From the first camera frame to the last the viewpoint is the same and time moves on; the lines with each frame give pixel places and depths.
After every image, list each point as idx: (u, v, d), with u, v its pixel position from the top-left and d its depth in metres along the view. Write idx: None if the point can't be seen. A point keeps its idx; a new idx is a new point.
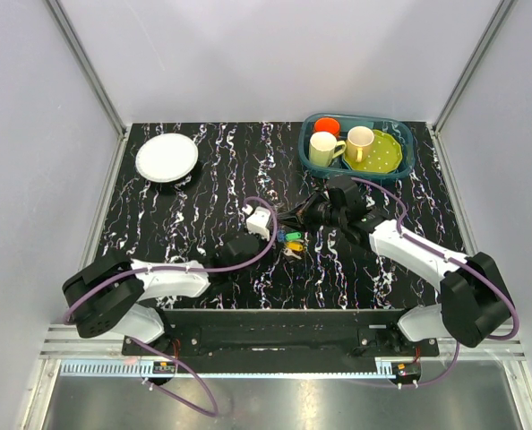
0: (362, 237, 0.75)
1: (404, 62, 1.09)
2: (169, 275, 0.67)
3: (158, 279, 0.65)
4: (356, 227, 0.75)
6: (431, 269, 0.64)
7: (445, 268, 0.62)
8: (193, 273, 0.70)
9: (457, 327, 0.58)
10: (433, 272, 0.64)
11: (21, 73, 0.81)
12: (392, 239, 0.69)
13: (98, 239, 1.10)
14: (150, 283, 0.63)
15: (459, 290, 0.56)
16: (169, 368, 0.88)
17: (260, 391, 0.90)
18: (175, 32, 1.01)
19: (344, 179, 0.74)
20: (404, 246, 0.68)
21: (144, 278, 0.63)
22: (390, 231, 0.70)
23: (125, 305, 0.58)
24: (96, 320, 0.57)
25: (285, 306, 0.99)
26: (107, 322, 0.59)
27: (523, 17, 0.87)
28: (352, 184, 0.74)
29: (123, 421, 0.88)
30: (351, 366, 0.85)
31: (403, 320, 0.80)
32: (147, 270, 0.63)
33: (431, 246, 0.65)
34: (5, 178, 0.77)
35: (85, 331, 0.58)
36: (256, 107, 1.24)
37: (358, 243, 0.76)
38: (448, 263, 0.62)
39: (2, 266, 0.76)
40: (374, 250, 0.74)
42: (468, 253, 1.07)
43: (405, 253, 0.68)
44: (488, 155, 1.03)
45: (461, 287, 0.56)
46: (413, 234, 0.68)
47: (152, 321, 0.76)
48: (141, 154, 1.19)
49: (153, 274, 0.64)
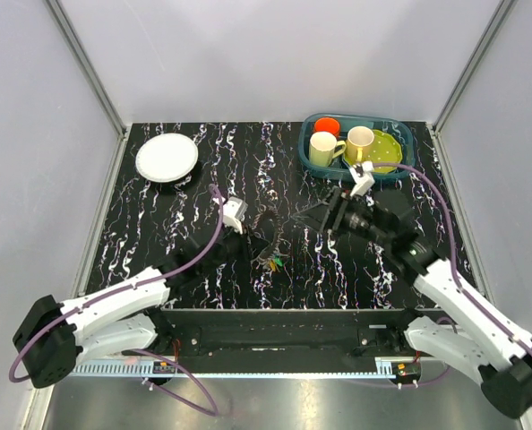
0: (406, 269, 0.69)
1: (404, 63, 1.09)
2: (112, 302, 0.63)
3: (95, 314, 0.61)
4: (403, 257, 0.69)
6: (489, 341, 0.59)
7: (511, 350, 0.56)
8: (142, 288, 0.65)
9: (498, 403, 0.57)
10: (491, 347, 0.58)
11: (21, 73, 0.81)
12: (447, 292, 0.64)
13: (98, 239, 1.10)
14: (86, 322, 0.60)
15: (524, 383, 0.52)
16: (169, 368, 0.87)
17: (260, 391, 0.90)
18: (175, 32, 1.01)
19: (398, 203, 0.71)
20: (460, 305, 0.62)
21: (79, 318, 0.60)
22: (446, 280, 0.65)
23: (69, 352, 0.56)
24: (45, 372, 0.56)
25: (285, 307, 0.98)
26: (61, 366, 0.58)
27: (523, 17, 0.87)
28: (405, 209, 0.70)
29: (123, 421, 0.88)
30: (351, 367, 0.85)
31: (412, 331, 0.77)
32: (80, 311, 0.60)
33: (494, 318, 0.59)
34: (5, 177, 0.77)
35: (41, 382, 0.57)
36: (256, 107, 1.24)
37: (401, 275, 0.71)
38: (515, 346, 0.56)
39: (2, 265, 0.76)
40: (416, 288, 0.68)
42: (469, 253, 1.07)
43: (459, 313, 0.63)
44: (488, 155, 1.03)
45: (525, 377, 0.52)
46: (474, 295, 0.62)
47: (137, 331, 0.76)
48: (141, 154, 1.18)
49: (89, 311, 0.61)
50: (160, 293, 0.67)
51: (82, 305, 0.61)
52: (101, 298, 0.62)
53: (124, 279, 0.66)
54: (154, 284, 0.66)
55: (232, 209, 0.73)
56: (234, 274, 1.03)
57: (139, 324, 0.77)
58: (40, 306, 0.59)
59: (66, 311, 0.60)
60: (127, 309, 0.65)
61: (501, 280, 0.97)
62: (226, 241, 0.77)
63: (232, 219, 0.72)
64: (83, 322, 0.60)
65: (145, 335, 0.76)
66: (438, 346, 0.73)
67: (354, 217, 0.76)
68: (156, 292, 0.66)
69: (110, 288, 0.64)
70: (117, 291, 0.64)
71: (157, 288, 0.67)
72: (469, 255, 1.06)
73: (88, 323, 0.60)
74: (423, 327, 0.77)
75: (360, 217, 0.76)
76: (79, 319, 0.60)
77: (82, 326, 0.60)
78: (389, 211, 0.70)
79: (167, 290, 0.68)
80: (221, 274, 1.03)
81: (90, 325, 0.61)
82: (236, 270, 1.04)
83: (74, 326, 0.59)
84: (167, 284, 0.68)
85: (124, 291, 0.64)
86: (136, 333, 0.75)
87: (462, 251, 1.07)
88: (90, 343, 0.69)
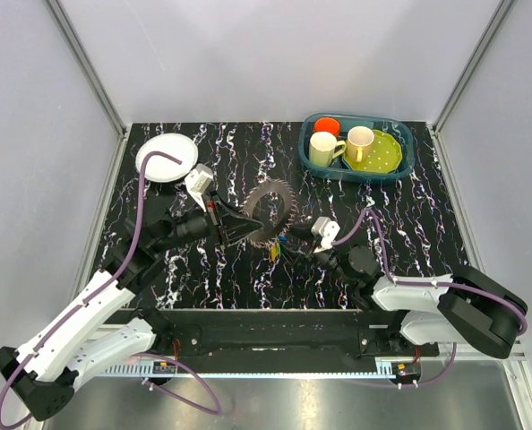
0: (371, 304, 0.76)
1: (404, 62, 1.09)
2: (65, 331, 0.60)
3: (52, 351, 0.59)
4: (367, 296, 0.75)
6: (427, 300, 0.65)
7: (439, 293, 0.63)
8: (94, 302, 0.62)
9: (492, 352, 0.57)
10: (430, 303, 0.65)
11: (21, 73, 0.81)
12: (390, 291, 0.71)
13: (99, 239, 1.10)
14: (45, 363, 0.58)
15: (462, 309, 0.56)
16: (169, 368, 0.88)
17: (259, 391, 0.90)
18: (175, 32, 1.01)
19: (368, 255, 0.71)
20: (400, 292, 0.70)
21: (38, 361, 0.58)
22: (388, 284, 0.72)
23: (47, 390, 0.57)
24: (41, 408, 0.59)
25: (285, 307, 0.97)
26: (55, 397, 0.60)
27: (523, 18, 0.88)
28: (374, 262, 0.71)
29: (122, 422, 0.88)
30: (351, 367, 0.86)
31: (407, 328, 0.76)
32: (35, 355, 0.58)
33: (418, 280, 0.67)
34: (5, 176, 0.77)
35: (42, 412, 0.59)
36: (257, 107, 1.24)
37: (368, 308, 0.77)
38: (440, 288, 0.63)
39: (2, 266, 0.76)
40: (388, 308, 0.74)
42: (469, 253, 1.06)
43: (407, 300, 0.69)
44: (489, 155, 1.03)
45: (459, 305, 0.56)
46: (405, 278, 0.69)
47: (133, 339, 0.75)
48: (140, 153, 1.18)
49: (45, 349, 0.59)
50: (117, 296, 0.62)
51: (35, 348, 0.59)
52: (53, 331, 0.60)
53: (72, 301, 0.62)
54: (107, 293, 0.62)
55: (192, 181, 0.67)
56: (234, 274, 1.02)
57: (134, 331, 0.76)
58: (0, 357, 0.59)
59: (22, 358, 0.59)
60: (90, 327, 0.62)
61: (501, 281, 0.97)
62: (187, 221, 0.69)
63: (193, 193, 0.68)
64: (44, 365, 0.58)
65: (143, 339, 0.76)
66: (428, 328, 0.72)
67: (324, 256, 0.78)
68: (112, 300, 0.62)
69: (61, 314, 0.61)
70: (70, 317, 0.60)
71: (110, 295, 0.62)
72: (468, 255, 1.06)
73: (48, 364, 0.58)
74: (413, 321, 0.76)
75: (330, 255, 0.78)
76: (38, 362, 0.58)
77: (44, 367, 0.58)
78: (363, 270, 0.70)
79: (124, 289, 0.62)
80: (221, 274, 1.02)
81: (52, 364, 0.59)
82: (236, 270, 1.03)
83: (34, 372, 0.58)
84: (120, 287, 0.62)
85: (77, 312, 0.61)
86: (134, 340, 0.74)
87: (461, 251, 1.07)
88: (86, 363, 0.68)
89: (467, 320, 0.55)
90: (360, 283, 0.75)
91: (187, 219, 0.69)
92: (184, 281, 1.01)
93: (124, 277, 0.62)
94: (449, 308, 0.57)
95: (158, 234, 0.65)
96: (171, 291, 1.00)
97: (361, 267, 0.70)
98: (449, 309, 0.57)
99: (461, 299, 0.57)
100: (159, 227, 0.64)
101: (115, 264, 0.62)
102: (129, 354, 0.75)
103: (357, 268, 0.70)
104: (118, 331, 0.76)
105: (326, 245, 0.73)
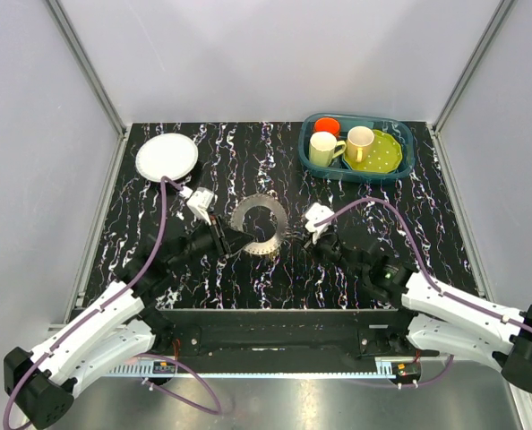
0: (390, 294, 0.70)
1: (404, 62, 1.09)
2: (80, 335, 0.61)
3: (66, 352, 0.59)
4: (383, 283, 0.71)
6: (486, 331, 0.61)
7: (508, 331, 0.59)
8: (110, 308, 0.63)
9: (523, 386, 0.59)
10: (489, 335, 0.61)
11: (21, 73, 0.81)
12: (433, 299, 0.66)
13: (99, 239, 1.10)
14: (59, 364, 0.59)
15: None
16: (170, 368, 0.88)
17: (259, 390, 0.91)
18: (175, 32, 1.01)
19: (360, 236, 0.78)
20: (445, 305, 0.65)
21: (51, 362, 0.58)
22: (425, 289, 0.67)
23: (55, 394, 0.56)
24: (44, 414, 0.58)
25: (285, 307, 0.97)
26: (59, 404, 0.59)
27: (523, 17, 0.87)
28: (366, 241, 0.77)
29: (122, 423, 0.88)
30: (351, 366, 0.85)
31: (416, 335, 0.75)
32: (49, 356, 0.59)
33: (480, 306, 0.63)
34: (5, 176, 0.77)
35: (43, 418, 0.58)
36: (256, 107, 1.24)
37: (388, 300, 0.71)
38: (509, 325, 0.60)
39: (2, 266, 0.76)
40: (407, 306, 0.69)
42: (469, 253, 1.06)
43: (450, 316, 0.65)
44: (489, 155, 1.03)
45: (531, 354, 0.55)
46: (454, 293, 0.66)
47: (132, 342, 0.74)
48: (141, 154, 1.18)
49: (59, 351, 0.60)
50: (132, 305, 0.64)
51: (50, 348, 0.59)
52: (69, 334, 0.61)
53: (89, 307, 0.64)
54: (123, 300, 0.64)
55: (197, 199, 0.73)
56: (234, 273, 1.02)
57: (133, 332, 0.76)
58: (11, 359, 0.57)
59: (37, 358, 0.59)
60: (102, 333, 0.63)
61: (501, 281, 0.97)
62: (195, 239, 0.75)
63: (197, 210, 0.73)
64: (57, 364, 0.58)
65: (142, 339, 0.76)
66: (443, 342, 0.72)
67: (327, 246, 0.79)
68: (124, 310, 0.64)
69: (77, 319, 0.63)
70: (85, 321, 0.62)
71: (124, 302, 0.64)
72: (468, 255, 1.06)
73: (61, 364, 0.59)
74: (424, 327, 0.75)
75: (332, 245, 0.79)
76: (52, 362, 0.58)
77: (57, 367, 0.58)
78: (356, 247, 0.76)
79: (139, 299, 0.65)
80: (221, 274, 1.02)
81: (65, 365, 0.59)
82: (236, 270, 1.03)
83: (48, 372, 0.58)
84: (135, 296, 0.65)
85: (92, 317, 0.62)
86: (132, 343, 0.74)
87: (462, 251, 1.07)
88: (85, 370, 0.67)
89: None
90: (365, 269, 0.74)
91: (195, 236, 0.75)
92: (184, 281, 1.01)
93: (138, 288, 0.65)
94: (521, 356, 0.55)
95: (175, 250, 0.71)
96: (171, 291, 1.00)
97: (354, 245, 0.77)
98: (521, 356, 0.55)
99: None
100: (176, 245, 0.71)
101: (131, 276, 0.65)
102: (129, 356, 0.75)
103: (350, 245, 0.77)
104: (116, 334, 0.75)
105: (310, 228, 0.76)
